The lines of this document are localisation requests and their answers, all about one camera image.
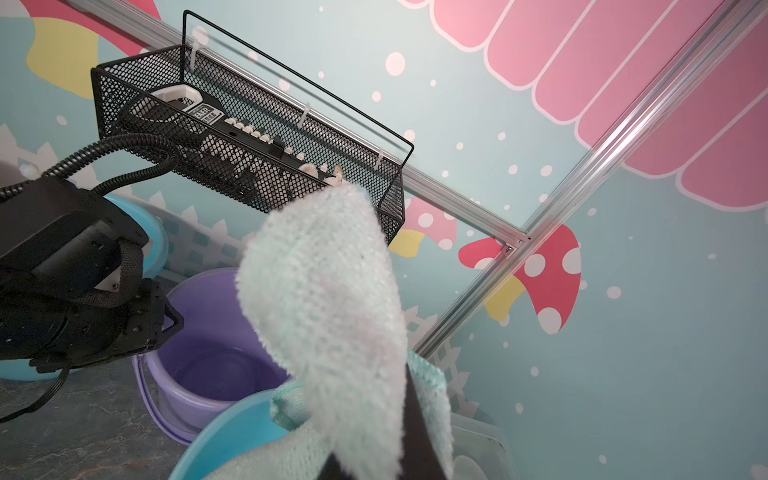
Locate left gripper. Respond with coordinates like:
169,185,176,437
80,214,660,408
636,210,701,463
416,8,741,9
30,279,184,373

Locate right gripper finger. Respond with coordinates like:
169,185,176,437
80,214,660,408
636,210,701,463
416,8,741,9
398,367,446,480

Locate purple bucket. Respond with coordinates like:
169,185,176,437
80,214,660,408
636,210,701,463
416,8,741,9
132,267,289,445

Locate teal bucket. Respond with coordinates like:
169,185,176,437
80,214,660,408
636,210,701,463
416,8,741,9
169,390,288,480
0,193,170,383

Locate light green cloth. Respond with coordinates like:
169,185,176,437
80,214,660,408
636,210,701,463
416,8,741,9
214,183,454,479

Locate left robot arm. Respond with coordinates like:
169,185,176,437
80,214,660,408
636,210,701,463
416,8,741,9
1,133,184,423

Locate clear plastic storage box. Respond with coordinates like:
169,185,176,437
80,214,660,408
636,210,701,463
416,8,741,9
451,413,517,480

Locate black wire wall basket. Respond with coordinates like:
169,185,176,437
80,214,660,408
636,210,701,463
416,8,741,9
91,37,406,240

